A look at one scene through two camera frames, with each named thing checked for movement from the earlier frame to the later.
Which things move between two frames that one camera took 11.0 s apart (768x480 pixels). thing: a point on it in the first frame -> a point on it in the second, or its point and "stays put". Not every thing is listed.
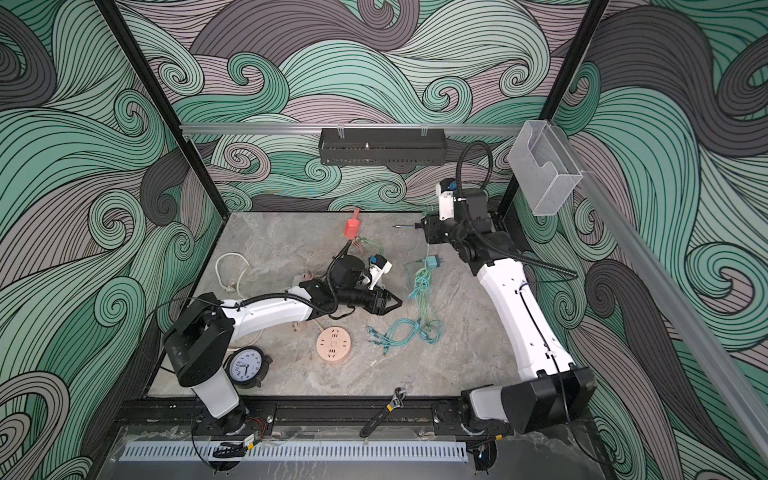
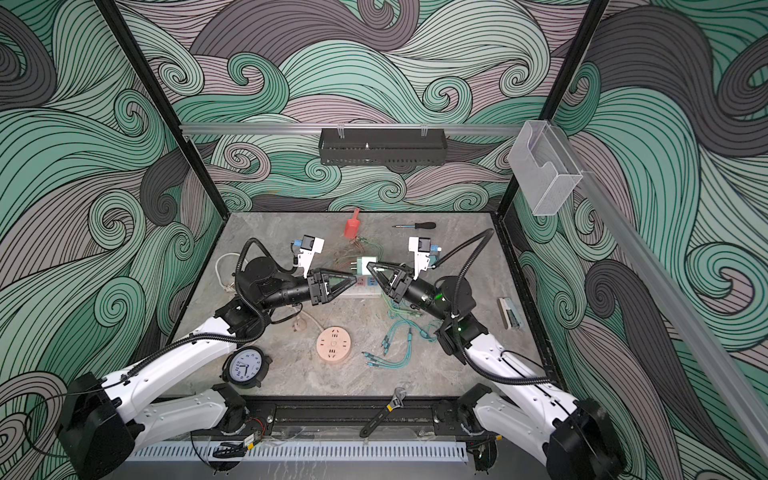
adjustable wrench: x=394 y=403 stays put
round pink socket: x=333 y=344 stays put
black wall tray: x=382 y=146 stays put
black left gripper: x=377 y=297 -> x=320 y=292
